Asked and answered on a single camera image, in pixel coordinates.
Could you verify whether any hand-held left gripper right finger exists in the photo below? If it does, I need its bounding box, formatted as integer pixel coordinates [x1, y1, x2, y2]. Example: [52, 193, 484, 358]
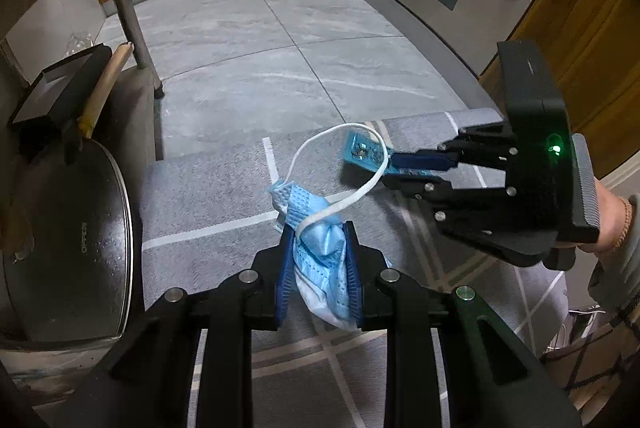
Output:
[342, 221, 582, 428]

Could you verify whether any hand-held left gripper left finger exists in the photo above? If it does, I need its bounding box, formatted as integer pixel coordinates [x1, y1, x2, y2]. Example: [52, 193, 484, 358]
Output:
[50, 227, 297, 428]

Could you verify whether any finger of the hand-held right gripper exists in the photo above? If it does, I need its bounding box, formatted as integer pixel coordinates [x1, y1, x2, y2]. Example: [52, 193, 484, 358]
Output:
[385, 167, 547, 267]
[391, 120, 517, 171]

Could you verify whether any blue face mask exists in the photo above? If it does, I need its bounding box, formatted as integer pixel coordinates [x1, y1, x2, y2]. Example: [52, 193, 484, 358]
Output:
[267, 123, 396, 331]

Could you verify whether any blue blister pack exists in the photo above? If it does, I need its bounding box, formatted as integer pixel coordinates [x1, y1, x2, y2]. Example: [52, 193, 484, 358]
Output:
[341, 131, 401, 173]

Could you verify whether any person's right forearm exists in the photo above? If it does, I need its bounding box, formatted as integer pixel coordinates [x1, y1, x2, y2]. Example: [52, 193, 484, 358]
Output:
[589, 194, 640, 310]

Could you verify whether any person's right hand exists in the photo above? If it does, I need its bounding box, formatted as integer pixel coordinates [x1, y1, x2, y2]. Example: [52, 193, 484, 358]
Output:
[579, 181, 633, 256]

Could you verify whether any grey mat with white lines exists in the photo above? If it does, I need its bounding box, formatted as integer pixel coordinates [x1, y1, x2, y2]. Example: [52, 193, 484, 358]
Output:
[140, 108, 571, 428]

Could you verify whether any black box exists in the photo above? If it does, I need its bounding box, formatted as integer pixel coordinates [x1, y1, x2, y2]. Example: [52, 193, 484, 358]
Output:
[7, 44, 113, 134]

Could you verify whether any crumpled clear plastic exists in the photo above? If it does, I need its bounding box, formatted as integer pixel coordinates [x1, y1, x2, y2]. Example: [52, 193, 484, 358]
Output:
[65, 31, 96, 58]

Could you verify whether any metal rack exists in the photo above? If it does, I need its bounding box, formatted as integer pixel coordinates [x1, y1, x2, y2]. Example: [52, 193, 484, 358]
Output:
[0, 0, 166, 139]

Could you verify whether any gold bracelet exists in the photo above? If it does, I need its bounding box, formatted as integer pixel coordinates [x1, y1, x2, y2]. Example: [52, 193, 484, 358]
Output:
[612, 196, 634, 252]

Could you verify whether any dark frying pan wooden handle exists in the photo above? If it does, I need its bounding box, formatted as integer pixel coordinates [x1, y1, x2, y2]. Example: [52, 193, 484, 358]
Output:
[0, 135, 136, 344]

